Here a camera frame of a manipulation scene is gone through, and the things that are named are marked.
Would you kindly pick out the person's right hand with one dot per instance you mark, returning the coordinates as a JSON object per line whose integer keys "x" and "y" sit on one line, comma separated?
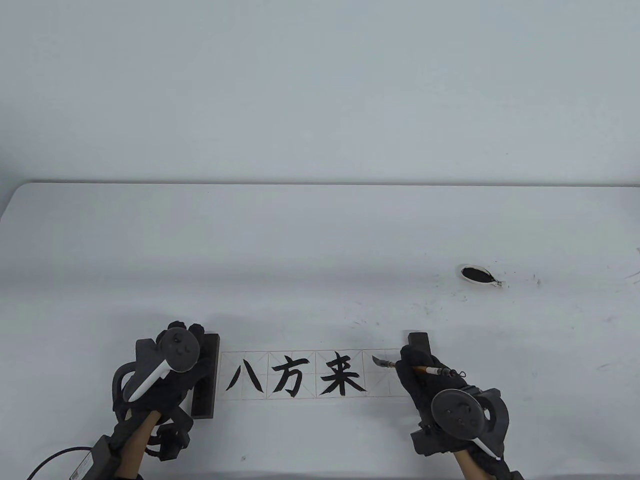
{"x": 420, "y": 385}

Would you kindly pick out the person's left hand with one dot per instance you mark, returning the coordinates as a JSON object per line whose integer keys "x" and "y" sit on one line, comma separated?
{"x": 170, "y": 395}

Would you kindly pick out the black bar paperweight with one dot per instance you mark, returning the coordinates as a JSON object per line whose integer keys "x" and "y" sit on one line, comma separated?
{"x": 419, "y": 341}
{"x": 210, "y": 360}

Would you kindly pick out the red grid calligraphy paper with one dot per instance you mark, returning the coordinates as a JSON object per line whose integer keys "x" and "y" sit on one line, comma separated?
{"x": 310, "y": 392}

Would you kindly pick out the black labelled forearm box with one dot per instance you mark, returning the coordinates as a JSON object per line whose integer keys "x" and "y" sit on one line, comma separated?
{"x": 97, "y": 462}

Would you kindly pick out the person's left forearm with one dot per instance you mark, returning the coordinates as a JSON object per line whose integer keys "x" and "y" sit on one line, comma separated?
{"x": 137, "y": 445}

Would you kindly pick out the person's right forearm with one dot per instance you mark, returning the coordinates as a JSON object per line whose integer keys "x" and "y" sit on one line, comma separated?
{"x": 475, "y": 465}

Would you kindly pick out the white ink dish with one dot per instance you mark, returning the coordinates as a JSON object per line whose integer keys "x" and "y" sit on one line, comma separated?
{"x": 475, "y": 274}

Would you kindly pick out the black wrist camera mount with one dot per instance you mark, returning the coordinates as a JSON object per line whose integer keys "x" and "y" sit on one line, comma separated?
{"x": 175, "y": 435}
{"x": 430, "y": 442}

